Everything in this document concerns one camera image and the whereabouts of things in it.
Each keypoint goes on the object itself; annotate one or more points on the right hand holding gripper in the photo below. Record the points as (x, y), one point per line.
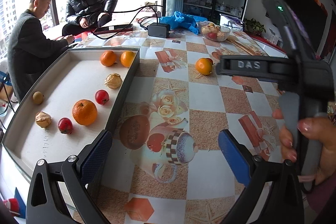
(313, 151)

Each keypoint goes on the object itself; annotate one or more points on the orange on table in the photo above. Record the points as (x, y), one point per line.
(203, 66)

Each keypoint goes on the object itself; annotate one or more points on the glass fruit bowl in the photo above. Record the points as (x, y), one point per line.
(213, 32)

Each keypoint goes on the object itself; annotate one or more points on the red fruit in tray upper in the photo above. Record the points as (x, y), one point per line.
(102, 97)

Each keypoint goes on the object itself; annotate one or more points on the long wooden stick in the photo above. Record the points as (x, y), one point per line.
(252, 49)

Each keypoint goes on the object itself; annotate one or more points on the mandarin at tray far end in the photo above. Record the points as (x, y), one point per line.
(108, 58)

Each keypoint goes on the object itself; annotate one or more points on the grey tray box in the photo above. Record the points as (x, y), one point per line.
(76, 75)

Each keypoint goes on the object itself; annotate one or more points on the orange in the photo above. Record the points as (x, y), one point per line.
(203, 66)
(127, 58)

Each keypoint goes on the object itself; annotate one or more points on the large mandarin in tray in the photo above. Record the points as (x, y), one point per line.
(84, 112)

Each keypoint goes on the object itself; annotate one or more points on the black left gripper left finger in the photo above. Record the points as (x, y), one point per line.
(45, 203)

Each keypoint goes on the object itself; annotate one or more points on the person in black puffer jacket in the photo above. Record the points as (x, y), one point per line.
(83, 15)

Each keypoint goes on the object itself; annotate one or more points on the wall television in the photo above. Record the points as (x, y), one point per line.
(313, 17)

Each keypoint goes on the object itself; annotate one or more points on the grey power adapter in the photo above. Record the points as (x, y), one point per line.
(158, 30)

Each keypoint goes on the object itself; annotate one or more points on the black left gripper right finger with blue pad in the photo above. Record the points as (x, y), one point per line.
(284, 202)

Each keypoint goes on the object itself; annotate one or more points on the red fruit in tray lower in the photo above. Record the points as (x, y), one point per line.
(65, 126)

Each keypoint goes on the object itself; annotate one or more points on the dark tablet on table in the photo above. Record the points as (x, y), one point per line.
(114, 29)

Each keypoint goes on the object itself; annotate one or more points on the beige walnut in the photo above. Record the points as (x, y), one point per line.
(113, 81)
(43, 119)

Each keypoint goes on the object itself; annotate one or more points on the man in dark sweater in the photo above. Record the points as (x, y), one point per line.
(29, 52)

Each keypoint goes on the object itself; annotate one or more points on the potted green plant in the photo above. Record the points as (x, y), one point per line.
(253, 26)

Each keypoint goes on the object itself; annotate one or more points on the beige walnut in tray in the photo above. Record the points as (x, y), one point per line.
(43, 119)

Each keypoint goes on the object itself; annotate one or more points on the blue plastic bag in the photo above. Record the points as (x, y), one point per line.
(181, 20)

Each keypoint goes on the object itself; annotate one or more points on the red fruit in tray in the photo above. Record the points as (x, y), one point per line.
(65, 126)
(102, 97)

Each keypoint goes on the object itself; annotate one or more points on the white tissue pack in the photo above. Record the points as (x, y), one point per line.
(231, 22)

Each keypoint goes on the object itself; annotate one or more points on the small yellow longan in tray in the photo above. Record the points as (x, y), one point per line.
(38, 98)

